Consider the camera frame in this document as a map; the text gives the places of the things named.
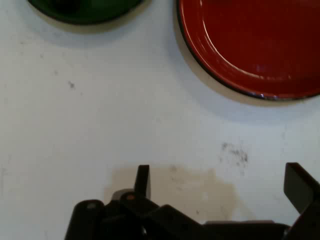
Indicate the red round plate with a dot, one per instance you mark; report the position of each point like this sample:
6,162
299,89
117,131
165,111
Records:
255,45

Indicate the dark green round plate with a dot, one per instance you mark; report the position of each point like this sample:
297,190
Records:
85,11

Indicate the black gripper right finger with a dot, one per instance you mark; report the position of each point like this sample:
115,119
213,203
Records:
298,187

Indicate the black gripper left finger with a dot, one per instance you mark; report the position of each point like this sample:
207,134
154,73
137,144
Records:
142,182

